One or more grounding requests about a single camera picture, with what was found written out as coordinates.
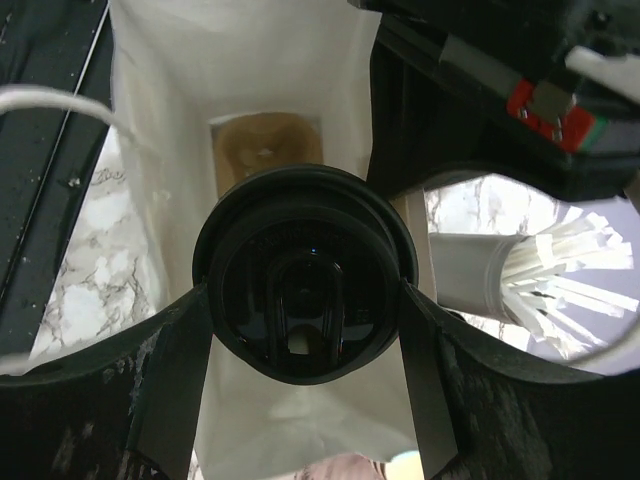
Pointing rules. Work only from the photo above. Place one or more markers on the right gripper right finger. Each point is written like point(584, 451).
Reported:
point(483, 409)

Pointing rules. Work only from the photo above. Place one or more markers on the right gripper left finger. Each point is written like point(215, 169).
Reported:
point(126, 407)

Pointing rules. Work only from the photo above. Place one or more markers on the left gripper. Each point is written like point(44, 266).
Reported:
point(460, 89)

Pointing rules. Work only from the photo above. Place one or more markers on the brown cardboard cup carrier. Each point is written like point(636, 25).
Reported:
point(249, 144)

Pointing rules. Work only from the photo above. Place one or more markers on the black coffee cup lid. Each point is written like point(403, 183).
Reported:
point(303, 267)

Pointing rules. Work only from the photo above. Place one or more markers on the grey straw holder cup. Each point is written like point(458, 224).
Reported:
point(468, 272)

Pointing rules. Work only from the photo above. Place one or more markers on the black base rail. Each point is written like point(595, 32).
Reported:
point(47, 155)

